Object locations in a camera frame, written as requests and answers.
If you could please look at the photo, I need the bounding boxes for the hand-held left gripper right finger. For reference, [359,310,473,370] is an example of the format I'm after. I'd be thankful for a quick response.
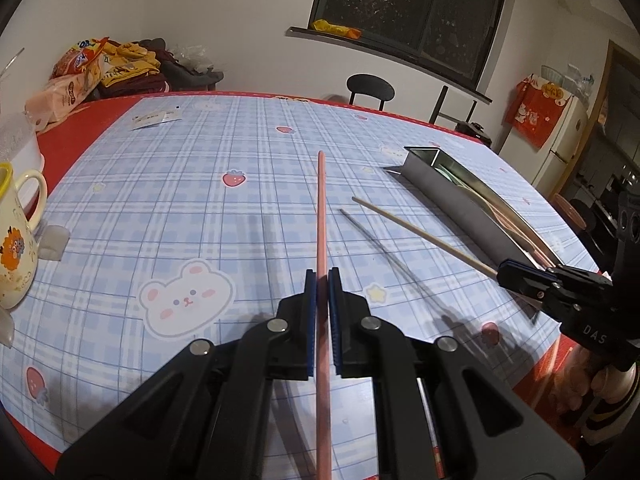
[327,267,586,480]

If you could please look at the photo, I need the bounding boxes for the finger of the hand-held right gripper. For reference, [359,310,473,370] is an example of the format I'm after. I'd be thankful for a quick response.
[496,258,552,309]
[545,265,615,319]

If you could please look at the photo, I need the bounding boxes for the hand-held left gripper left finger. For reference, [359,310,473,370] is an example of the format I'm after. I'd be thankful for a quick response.
[55,270,317,480]

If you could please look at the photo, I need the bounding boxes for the stainless steel utensil tray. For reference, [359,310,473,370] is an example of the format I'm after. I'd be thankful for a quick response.
[384,145,567,322]

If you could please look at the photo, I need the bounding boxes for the beige chopstick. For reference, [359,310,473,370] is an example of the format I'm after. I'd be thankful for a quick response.
[351,196,501,277]

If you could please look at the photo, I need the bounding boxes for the pink chopstick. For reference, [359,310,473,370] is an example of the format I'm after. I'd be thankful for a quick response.
[314,150,332,480]

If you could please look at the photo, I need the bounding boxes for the person's right forearm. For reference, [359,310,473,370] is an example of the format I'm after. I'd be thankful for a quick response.
[581,364,640,447]

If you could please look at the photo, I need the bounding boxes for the person's right hand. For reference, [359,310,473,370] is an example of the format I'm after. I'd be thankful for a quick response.
[552,347,626,417]

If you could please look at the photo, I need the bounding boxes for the pink trash bin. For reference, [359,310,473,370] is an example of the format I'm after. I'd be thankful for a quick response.
[550,193,589,231]

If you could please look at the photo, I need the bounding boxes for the cream refrigerator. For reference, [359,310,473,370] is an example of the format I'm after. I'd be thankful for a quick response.
[500,94,591,192]

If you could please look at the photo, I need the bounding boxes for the black rice cooker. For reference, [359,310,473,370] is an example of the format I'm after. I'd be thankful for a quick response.
[452,119,494,149]

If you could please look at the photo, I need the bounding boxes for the red printed cloth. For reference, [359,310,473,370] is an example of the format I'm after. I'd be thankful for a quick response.
[503,73,571,150]

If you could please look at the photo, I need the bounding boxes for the glass bowls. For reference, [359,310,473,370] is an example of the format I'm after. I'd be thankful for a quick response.
[540,62,597,102]

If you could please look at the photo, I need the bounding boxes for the black round-back chair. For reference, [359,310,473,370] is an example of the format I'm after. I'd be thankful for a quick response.
[346,73,396,111]

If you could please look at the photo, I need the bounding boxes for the small paper cards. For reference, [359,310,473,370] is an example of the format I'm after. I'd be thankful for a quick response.
[130,107,182,131]

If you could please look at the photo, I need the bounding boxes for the small clear plastic piece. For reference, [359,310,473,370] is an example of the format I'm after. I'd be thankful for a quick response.
[37,224,69,260]

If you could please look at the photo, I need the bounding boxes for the dark window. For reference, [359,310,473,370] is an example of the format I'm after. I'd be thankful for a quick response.
[310,0,514,94]

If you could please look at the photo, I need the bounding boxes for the clear plastic bag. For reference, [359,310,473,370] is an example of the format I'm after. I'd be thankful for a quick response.
[169,44,216,74]

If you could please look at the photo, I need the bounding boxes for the dark red clothing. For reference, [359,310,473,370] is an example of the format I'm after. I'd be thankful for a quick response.
[97,74,171,99]

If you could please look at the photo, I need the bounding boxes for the yellow packet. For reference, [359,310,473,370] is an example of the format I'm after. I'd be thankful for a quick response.
[312,18,362,40]

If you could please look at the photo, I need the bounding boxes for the red tablecloth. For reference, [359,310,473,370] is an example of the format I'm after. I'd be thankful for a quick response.
[0,90,591,476]

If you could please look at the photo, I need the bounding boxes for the cream mug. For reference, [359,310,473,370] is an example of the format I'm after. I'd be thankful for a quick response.
[0,162,49,310]

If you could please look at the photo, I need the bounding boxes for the yellow clothing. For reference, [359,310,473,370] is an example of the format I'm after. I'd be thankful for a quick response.
[99,42,161,89]

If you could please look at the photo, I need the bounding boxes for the white translucent container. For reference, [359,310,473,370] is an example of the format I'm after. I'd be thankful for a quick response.
[0,109,46,212]

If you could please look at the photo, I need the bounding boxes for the orange snack bag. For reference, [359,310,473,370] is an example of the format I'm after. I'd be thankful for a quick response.
[51,37,109,81]

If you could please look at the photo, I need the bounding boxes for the black metal chair frame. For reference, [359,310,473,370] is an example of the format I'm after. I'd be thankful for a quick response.
[428,85,479,129]

